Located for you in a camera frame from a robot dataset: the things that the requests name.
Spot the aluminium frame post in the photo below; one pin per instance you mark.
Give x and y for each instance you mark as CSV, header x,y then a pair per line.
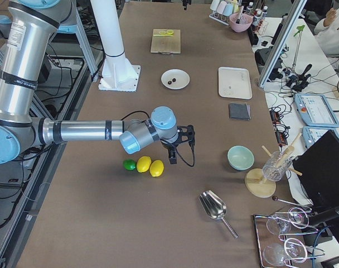
x,y
289,22

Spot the wooden cup stand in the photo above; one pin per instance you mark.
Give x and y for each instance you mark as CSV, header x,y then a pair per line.
x,y
260,186

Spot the yellow lemon near lime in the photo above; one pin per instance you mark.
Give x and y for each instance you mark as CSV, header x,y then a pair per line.
x,y
143,164

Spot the steel ice scoop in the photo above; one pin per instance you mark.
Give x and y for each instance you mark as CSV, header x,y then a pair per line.
x,y
215,208

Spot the wooden cutting board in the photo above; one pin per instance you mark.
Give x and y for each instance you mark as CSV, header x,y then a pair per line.
x,y
166,44

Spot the blue teach pendant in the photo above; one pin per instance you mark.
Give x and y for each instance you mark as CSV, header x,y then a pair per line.
x,y
311,134
315,110

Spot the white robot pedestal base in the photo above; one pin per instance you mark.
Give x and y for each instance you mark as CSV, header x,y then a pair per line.
x,y
118,74

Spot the blue teach pendant far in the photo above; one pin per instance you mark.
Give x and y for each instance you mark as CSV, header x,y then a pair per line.
x,y
315,110

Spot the cream rabbit tray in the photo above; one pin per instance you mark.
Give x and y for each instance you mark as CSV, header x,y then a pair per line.
x,y
234,83

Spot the person in white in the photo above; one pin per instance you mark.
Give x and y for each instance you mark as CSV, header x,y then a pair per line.
x,y
326,33

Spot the light green bowl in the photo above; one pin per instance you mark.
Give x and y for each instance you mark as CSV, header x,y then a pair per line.
x,y
240,158

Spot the cream round plate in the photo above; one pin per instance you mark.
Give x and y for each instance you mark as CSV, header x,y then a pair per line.
x,y
182,79

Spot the dark red cherry pair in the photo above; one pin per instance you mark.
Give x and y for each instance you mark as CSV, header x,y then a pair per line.
x,y
171,81

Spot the white cup rack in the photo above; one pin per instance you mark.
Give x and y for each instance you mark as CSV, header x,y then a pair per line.
x,y
221,10

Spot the green lime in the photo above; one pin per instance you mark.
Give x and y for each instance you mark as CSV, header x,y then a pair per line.
x,y
129,164

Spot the clear textured glass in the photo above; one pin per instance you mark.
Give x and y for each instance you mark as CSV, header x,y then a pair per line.
x,y
276,166

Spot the blue teach pendant near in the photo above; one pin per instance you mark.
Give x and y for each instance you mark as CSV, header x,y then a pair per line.
x,y
311,134

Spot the yellow lemon outer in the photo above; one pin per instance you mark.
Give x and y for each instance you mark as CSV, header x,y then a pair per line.
x,y
156,168

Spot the black monitor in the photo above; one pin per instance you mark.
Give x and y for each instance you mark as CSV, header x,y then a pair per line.
x,y
319,166

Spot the pink bowl with ice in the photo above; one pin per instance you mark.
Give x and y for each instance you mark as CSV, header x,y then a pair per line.
x,y
244,23

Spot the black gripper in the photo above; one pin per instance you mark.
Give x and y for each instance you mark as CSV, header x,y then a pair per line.
x,y
168,146
185,4

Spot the metal glass rack tray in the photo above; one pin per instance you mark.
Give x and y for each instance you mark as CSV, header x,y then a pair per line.
x,y
279,238

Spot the grey folded cloth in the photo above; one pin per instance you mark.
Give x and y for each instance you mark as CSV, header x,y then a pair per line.
x,y
239,111

